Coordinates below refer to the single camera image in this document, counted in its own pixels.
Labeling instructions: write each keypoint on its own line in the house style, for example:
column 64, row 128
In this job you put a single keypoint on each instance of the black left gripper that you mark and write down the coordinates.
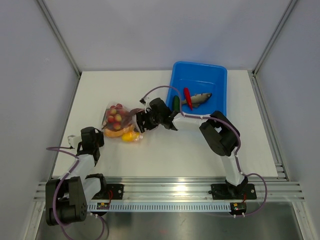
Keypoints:
column 99, row 135

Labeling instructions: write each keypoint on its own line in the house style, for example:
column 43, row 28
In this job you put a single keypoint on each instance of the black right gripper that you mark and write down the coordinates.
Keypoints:
column 142, row 117

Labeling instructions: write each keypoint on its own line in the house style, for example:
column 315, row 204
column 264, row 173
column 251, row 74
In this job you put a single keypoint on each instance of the orange toy fruit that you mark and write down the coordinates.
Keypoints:
column 131, row 137

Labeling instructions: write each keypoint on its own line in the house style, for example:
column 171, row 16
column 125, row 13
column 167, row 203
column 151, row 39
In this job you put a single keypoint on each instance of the clear zip top bag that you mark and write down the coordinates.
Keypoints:
column 129, row 120

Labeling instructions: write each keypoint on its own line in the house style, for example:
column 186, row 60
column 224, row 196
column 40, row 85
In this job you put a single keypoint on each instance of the green toy pepper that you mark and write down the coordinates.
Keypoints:
column 176, row 104

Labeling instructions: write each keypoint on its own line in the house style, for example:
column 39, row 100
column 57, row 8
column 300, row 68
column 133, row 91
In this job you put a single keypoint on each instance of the red toy chili pepper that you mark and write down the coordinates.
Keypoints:
column 187, row 97

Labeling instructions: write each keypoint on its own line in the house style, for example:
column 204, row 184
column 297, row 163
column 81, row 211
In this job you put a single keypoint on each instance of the grey toy fish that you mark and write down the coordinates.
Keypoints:
column 199, row 99

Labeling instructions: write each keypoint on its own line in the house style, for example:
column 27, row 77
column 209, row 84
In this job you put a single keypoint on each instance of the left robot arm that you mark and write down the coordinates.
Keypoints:
column 66, row 197

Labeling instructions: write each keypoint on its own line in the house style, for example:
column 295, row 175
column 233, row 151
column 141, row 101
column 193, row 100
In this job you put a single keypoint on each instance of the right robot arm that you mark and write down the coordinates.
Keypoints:
column 219, row 133

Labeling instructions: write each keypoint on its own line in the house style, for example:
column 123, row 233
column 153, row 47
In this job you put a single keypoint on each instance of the orange toy croissant bread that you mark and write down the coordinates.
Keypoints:
column 115, row 134

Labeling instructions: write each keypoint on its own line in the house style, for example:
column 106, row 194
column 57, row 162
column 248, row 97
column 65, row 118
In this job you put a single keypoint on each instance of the red toy grape bunch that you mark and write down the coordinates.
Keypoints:
column 114, row 117

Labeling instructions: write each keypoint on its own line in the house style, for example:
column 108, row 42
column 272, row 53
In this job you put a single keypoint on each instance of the blue plastic bin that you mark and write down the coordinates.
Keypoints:
column 201, row 78

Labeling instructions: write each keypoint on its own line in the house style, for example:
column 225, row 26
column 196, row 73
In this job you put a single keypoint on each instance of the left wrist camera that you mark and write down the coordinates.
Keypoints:
column 74, row 140

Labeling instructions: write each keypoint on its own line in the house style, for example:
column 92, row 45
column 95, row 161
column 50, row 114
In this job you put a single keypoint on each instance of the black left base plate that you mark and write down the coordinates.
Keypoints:
column 115, row 191

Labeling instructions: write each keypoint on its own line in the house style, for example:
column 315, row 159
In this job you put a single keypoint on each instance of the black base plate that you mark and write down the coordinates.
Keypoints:
column 115, row 191
column 222, row 191

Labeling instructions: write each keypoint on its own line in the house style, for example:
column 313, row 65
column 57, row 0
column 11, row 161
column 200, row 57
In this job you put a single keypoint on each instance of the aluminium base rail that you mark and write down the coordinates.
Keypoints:
column 195, row 189

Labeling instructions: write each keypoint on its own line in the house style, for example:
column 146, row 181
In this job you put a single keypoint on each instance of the white slotted cable duct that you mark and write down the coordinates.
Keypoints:
column 193, row 207

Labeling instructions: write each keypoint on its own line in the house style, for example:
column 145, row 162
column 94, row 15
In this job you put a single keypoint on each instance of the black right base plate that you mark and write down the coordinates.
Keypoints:
column 222, row 191

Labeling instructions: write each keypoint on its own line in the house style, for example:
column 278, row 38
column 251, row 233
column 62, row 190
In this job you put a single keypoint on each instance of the aluminium frame post left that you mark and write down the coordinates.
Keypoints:
column 57, row 34

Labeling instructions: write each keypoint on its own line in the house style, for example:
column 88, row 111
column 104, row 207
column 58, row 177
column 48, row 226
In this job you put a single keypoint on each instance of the aluminium frame post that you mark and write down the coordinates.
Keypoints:
column 57, row 34
column 274, row 36

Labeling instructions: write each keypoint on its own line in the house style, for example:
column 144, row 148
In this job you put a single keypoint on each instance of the aluminium frame post right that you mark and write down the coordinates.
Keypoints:
column 274, row 36

